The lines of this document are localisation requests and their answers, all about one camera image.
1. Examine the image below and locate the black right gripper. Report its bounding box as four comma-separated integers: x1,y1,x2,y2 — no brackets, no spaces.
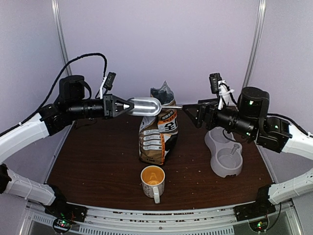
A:
181,98,256,140

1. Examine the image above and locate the metal spoon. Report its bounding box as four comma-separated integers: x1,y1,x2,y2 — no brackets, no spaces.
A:
123,97,182,117

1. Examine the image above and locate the brown dog food bag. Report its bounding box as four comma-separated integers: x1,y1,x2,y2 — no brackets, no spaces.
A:
138,80,179,166

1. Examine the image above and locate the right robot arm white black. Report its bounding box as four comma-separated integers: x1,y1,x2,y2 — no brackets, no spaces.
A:
182,87,313,159

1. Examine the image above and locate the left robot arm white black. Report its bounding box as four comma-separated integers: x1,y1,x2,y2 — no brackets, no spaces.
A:
0,75,135,217

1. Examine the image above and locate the white double pet bowl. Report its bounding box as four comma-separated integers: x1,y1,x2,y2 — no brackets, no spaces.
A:
204,127,243,178

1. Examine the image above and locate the white mug yellow inside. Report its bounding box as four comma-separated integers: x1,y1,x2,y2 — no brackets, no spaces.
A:
140,165,165,204

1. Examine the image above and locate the right circuit board with leds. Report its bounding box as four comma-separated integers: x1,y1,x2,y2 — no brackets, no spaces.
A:
249,218,269,233

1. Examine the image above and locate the circuit board with leds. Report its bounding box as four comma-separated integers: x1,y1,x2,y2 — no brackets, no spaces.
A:
249,218,269,233
52,218,72,234

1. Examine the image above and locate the left circuit board with leds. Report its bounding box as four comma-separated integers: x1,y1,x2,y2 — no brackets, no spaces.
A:
52,218,72,234

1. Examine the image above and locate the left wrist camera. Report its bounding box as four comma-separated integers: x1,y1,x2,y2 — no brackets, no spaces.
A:
95,72,116,99

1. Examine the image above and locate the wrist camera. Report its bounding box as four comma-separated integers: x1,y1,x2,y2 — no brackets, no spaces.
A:
209,73,237,110
95,72,116,99

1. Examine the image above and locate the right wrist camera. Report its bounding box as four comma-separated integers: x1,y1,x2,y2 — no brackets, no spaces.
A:
209,73,237,110

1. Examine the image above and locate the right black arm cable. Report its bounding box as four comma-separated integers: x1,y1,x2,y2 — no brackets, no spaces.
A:
266,114,313,138

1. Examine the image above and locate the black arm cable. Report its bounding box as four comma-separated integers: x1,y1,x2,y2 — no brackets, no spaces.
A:
0,52,108,138
266,114,313,138

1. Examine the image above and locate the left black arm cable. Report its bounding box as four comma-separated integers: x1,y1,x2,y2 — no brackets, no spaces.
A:
0,52,108,138

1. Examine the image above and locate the right aluminium corner post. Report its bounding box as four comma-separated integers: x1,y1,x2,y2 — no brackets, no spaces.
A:
243,0,267,88

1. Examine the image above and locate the aluminium corner post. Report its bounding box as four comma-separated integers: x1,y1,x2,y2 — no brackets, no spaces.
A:
243,0,267,88
51,0,69,65

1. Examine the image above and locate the aluminium front rail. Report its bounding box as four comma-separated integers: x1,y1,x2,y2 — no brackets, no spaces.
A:
19,190,305,235

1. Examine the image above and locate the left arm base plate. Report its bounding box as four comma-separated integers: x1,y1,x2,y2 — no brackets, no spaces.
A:
43,201,88,222

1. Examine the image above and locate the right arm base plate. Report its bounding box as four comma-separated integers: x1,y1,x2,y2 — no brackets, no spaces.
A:
234,202,276,221

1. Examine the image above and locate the left aluminium corner post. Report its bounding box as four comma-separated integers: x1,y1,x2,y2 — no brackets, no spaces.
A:
51,0,69,65

